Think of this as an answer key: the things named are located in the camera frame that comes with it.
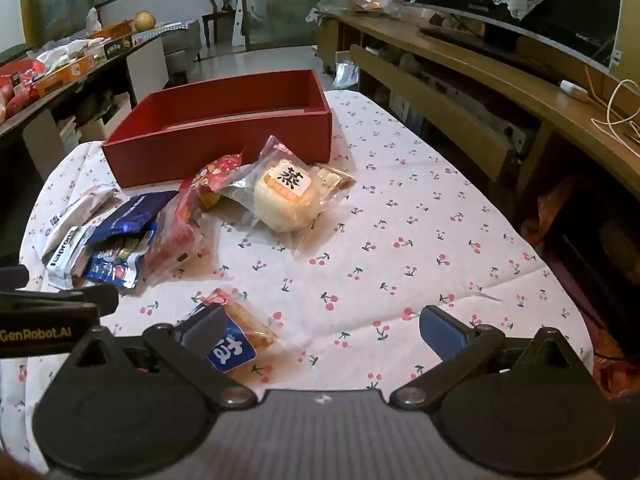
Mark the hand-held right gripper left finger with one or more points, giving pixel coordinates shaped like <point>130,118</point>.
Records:
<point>202,330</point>

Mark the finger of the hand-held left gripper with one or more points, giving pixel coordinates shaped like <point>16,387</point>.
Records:
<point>75,300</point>

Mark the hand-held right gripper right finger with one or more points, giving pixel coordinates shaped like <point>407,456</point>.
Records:
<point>440,332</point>

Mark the blue label rice cracker packet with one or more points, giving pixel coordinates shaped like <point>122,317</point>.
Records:
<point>245,332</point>

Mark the white packet black lettering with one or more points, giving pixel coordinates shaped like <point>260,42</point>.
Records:
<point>65,255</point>

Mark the silver white snack packet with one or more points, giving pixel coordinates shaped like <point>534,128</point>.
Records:
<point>75,210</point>

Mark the dark blue snack packet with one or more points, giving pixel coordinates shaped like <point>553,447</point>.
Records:
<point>135,215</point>

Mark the red snack bag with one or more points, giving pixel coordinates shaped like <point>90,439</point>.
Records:
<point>187,215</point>

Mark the white bun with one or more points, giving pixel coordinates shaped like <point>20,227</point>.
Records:
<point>285,200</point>

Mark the red cardboard box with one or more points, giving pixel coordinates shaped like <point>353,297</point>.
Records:
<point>225,145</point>

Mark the cherry print tablecloth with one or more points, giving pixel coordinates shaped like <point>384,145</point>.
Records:
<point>400,240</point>

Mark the red cartoon candy packet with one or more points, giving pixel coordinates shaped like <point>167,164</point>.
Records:
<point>220,175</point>

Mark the long dark side table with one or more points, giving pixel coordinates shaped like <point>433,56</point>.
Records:
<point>50,106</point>

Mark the red plastic bags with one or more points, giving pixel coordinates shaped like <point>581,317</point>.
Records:
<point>20,85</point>

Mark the orange snack box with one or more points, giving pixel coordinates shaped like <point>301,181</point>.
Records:
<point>65,76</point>

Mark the white plastic bag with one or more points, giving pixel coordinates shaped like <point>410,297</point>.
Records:
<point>65,52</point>

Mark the black yellow box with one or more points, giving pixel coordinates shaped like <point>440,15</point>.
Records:
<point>115,47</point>

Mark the wooden television cabinet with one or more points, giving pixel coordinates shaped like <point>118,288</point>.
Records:
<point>500,75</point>

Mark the orange fruit box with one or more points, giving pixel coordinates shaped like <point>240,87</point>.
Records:
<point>112,30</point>

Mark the clear plastic bag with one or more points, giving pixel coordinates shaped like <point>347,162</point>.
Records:
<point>346,75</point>

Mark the white power adapter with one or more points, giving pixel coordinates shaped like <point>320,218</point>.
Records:
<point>572,90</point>

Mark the yellow pomelo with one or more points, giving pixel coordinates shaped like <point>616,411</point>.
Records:
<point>145,21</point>

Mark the clear plastic bags on cabinet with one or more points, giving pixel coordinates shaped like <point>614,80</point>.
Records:
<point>355,4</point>

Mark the black television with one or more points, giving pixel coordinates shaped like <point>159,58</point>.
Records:
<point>575,20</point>

